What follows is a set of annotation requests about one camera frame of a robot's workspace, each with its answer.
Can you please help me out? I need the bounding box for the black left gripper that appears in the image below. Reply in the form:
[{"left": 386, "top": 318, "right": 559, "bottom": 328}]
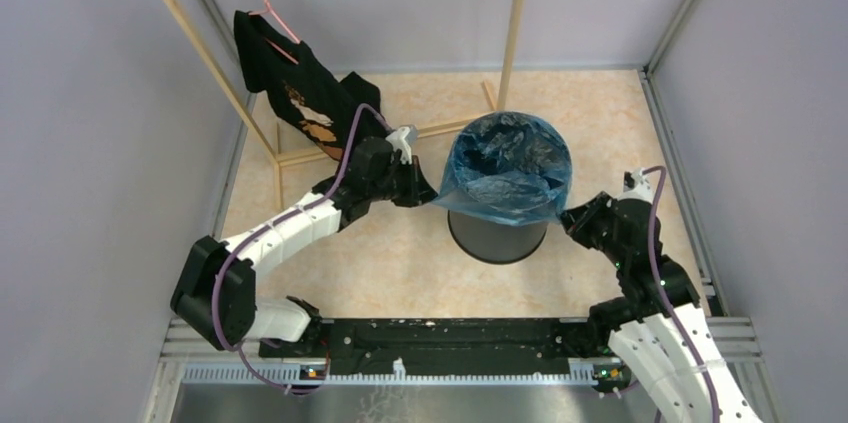
[{"left": 368, "top": 155, "right": 438, "bottom": 208}]

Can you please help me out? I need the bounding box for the black round trash bin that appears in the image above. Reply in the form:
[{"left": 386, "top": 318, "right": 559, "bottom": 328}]
[{"left": 445, "top": 209, "right": 559, "bottom": 265}]

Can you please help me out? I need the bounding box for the blue plastic trash bag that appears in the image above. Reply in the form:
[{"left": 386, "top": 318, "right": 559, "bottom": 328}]
[{"left": 432, "top": 111, "right": 573, "bottom": 226}]

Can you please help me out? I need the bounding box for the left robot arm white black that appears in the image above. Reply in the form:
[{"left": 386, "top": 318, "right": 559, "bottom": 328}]
[{"left": 170, "top": 137, "right": 437, "bottom": 357}]

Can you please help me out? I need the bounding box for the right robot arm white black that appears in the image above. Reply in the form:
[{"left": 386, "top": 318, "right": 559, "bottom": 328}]
[{"left": 560, "top": 192, "right": 761, "bottom": 422}]

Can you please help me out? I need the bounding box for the black printed t-shirt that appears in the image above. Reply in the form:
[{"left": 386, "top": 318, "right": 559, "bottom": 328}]
[{"left": 233, "top": 11, "right": 388, "bottom": 161}]

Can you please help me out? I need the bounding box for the pink clothes hanger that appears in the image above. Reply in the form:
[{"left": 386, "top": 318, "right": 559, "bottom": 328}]
[{"left": 243, "top": 0, "right": 304, "bottom": 66}]

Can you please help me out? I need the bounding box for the wooden clothes rack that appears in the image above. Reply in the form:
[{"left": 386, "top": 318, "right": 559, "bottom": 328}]
[{"left": 162, "top": 0, "right": 525, "bottom": 210}]

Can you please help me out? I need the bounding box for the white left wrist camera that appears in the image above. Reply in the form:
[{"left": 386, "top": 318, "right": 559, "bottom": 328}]
[{"left": 385, "top": 125, "right": 418, "bottom": 165}]

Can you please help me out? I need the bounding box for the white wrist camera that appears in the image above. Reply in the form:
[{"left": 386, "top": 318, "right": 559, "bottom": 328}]
[
  {"left": 385, "top": 125, "right": 418, "bottom": 165},
  {"left": 618, "top": 168, "right": 654, "bottom": 204}
]

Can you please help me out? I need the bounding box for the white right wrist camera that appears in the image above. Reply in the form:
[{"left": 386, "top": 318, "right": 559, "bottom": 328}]
[{"left": 618, "top": 168, "right": 654, "bottom": 204}]

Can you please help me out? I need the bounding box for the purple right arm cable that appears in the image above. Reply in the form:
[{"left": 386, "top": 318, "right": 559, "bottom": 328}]
[{"left": 641, "top": 165, "right": 723, "bottom": 423}]

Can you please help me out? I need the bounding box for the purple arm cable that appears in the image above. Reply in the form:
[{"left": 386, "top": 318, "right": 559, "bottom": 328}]
[
  {"left": 641, "top": 165, "right": 723, "bottom": 423},
  {"left": 210, "top": 103, "right": 393, "bottom": 396}
]

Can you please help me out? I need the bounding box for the metal corner frame right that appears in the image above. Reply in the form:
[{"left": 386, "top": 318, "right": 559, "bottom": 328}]
[{"left": 637, "top": 0, "right": 737, "bottom": 315}]

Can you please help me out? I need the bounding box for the metal corner frame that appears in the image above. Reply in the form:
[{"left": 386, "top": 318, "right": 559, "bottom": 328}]
[
  {"left": 637, "top": 0, "right": 737, "bottom": 315},
  {"left": 191, "top": 0, "right": 255, "bottom": 237}
]

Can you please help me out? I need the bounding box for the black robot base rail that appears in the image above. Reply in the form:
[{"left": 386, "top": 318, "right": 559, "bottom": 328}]
[{"left": 158, "top": 315, "right": 757, "bottom": 388}]

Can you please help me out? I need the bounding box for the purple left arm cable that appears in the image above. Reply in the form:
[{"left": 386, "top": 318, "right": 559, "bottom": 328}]
[{"left": 210, "top": 103, "right": 393, "bottom": 396}]

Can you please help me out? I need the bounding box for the metal corner frame left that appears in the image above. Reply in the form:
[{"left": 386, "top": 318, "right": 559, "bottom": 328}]
[{"left": 191, "top": 0, "right": 255, "bottom": 237}]

